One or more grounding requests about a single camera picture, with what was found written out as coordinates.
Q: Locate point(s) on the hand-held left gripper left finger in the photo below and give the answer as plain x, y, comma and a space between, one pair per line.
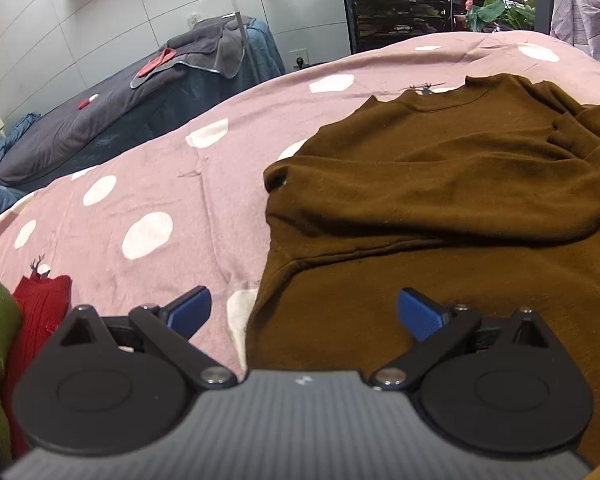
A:
192, 307

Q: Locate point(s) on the blue bedding pile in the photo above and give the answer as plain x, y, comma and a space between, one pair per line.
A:
0, 145

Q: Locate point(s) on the black rack cart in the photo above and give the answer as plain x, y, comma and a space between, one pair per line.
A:
395, 15

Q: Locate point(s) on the grey towel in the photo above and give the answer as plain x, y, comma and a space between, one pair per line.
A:
205, 40

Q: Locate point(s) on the red buttoned cardigan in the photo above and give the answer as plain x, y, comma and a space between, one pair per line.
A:
35, 305

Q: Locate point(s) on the brown sweater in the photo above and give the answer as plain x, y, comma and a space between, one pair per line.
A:
430, 185

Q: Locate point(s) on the pink polka dot blanket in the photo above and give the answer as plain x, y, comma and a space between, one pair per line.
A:
155, 170

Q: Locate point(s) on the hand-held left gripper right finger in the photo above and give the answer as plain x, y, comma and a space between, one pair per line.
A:
420, 315

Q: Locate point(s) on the wall socket with plug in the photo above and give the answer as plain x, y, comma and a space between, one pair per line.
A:
298, 55

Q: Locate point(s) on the white wall socket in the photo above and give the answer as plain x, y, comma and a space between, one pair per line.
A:
195, 19

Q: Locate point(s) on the coral cloth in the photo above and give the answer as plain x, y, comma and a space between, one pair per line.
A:
155, 62

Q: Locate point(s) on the small red white object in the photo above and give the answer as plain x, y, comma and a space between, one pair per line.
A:
86, 102

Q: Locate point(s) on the grey massage bed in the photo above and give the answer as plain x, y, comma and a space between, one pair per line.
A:
80, 125

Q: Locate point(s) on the clear stand pole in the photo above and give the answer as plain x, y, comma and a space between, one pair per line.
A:
240, 25

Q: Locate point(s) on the green leafy plant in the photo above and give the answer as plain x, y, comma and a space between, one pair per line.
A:
500, 10

